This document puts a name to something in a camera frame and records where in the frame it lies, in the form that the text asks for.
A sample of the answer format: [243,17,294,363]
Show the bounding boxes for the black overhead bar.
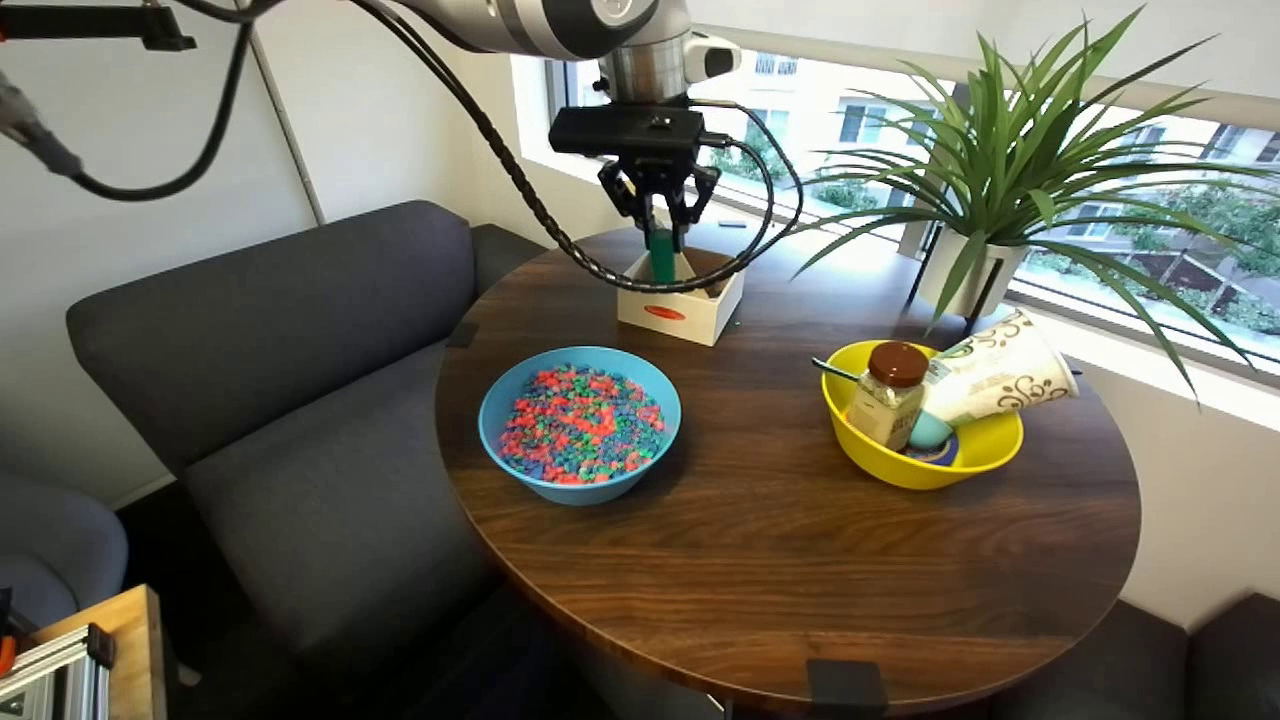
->
[0,0,200,56]

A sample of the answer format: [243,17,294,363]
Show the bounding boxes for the white plant pot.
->
[917,226,1033,327]

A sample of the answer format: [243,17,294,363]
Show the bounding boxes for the black tape patch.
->
[805,658,890,717]

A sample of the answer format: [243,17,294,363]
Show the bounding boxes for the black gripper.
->
[595,133,725,259]

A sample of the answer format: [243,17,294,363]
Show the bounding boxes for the glass jar brown lid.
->
[839,342,932,458]

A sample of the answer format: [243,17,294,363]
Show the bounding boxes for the colorful beads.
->
[496,363,668,488]

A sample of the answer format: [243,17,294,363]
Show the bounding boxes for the green spiky plant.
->
[771,5,1280,402]

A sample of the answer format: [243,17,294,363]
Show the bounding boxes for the blue bowl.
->
[474,343,689,512]

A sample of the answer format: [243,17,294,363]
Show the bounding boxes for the black corrugated cable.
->
[347,0,806,295]

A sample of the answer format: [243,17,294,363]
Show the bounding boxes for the aluminum frame rail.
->
[0,621,116,720]

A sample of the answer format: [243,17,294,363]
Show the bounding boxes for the wooden shelf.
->
[28,582,171,720]

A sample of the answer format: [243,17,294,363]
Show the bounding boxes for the gray armchair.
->
[0,470,132,634]

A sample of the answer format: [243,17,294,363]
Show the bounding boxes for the dark seat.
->
[985,587,1280,720]

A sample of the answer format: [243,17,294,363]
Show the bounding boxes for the yellow bowl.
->
[817,336,1027,496]

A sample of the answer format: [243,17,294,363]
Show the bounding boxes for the patterned paper cup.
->
[920,310,1080,432]

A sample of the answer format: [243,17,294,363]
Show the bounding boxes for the black plant stand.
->
[901,237,1022,336]

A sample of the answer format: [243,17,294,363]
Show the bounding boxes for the green cylinder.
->
[643,226,679,289]

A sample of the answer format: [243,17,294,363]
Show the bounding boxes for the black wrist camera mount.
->
[543,100,712,159]

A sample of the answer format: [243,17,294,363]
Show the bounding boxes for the gray sofa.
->
[64,197,552,674]

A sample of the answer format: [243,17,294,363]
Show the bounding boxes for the black spoon handle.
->
[806,354,875,394]

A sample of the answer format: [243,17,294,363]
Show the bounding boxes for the wooden box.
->
[613,239,750,354]

